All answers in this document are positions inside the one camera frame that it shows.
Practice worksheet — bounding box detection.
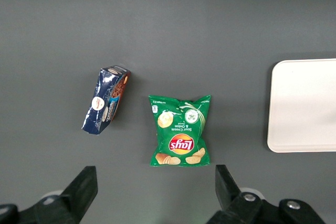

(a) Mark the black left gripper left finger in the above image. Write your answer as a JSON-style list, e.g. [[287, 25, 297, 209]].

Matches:
[[0, 166, 99, 224]]

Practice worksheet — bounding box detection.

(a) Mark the white plastic tray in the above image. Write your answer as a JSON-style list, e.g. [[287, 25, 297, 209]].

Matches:
[[267, 58, 336, 153]]

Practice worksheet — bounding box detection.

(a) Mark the green Lays chips bag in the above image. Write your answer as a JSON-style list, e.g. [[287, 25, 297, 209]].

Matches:
[[148, 94, 212, 167]]

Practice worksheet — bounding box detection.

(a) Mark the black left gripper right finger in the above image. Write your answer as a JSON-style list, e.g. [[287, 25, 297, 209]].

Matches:
[[206, 164, 327, 224]]

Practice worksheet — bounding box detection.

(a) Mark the blue chocolate cookie box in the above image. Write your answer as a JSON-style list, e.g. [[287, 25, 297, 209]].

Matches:
[[81, 65, 132, 136]]

